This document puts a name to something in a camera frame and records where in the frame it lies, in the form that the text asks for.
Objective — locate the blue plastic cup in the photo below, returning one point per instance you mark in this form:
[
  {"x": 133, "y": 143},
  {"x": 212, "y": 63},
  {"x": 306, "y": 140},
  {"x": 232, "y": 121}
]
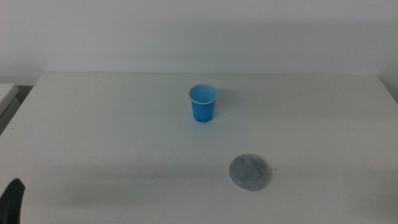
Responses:
[{"x": 202, "y": 109}]

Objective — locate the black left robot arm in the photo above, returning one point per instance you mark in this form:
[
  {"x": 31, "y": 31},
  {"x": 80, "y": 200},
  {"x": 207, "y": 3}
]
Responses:
[{"x": 12, "y": 202}]

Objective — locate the grey round felt cup mat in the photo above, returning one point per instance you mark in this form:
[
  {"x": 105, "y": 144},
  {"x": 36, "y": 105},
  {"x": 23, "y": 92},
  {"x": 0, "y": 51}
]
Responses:
[{"x": 250, "y": 172}]

